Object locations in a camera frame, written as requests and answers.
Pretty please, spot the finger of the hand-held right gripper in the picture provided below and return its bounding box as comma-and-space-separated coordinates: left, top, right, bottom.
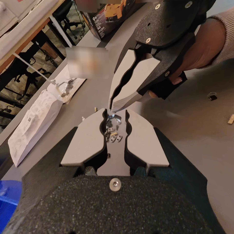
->
111, 58, 161, 112
109, 49, 137, 110

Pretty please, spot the black toy car box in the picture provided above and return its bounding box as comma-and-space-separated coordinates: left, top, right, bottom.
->
80, 0, 136, 40

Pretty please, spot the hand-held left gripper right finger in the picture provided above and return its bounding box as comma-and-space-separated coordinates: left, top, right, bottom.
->
124, 109, 170, 170

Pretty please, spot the black office chair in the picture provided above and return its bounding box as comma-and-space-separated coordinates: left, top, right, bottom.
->
0, 53, 53, 103
54, 0, 82, 39

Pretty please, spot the clear bag of small parts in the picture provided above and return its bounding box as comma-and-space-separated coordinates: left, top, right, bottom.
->
53, 78, 86, 104

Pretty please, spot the person's right forearm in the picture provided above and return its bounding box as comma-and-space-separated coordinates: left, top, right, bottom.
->
207, 8, 234, 67

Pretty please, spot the white printed paper bag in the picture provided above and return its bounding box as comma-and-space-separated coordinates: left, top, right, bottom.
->
8, 90, 63, 167

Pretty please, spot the person's right hand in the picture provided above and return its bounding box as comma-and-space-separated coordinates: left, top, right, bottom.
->
149, 23, 226, 98

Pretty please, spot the pile of small toy bricks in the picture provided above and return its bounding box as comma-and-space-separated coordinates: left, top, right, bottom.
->
81, 92, 234, 158

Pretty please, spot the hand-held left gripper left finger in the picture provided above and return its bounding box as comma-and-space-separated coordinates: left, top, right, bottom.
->
60, 108, 108, 170

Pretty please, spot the grey desk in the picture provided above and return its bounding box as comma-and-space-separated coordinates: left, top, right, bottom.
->
0, 2, 234, 234

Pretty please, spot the blue plastic bin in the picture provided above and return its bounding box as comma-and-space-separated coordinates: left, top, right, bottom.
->
0, 180, 23, 234

